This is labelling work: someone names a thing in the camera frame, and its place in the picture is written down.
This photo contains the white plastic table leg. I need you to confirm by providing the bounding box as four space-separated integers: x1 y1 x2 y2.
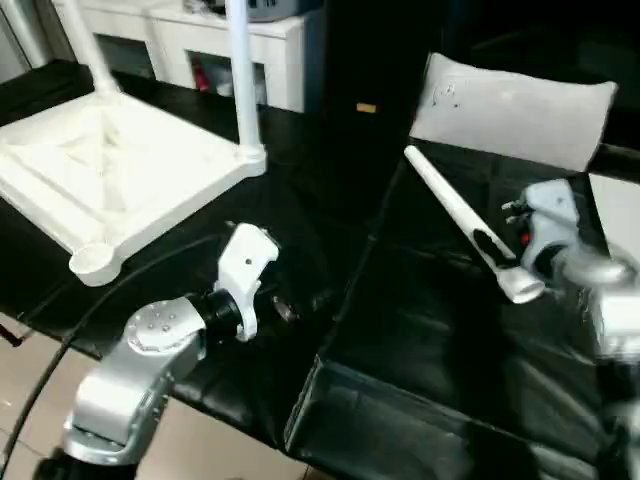
58 0 123 99
402 144 547 305
224 0 268 169

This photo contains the black work mat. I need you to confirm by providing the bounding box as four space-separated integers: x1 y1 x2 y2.
0 60 640 480

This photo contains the white plastic bag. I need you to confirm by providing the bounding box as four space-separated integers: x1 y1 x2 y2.
409 51 620 174

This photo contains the white side table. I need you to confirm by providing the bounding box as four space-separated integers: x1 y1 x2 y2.
588 173 640 273

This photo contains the white plastic table top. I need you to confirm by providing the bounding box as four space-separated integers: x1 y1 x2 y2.
0 88 270 288

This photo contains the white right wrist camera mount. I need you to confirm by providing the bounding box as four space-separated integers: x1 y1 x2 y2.
502 179 584 283

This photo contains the white cabinet with glass doors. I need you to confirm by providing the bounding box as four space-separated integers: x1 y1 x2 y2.
45 0 307 114

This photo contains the black cabinet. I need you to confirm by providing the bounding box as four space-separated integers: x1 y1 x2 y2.
300 0 640 151

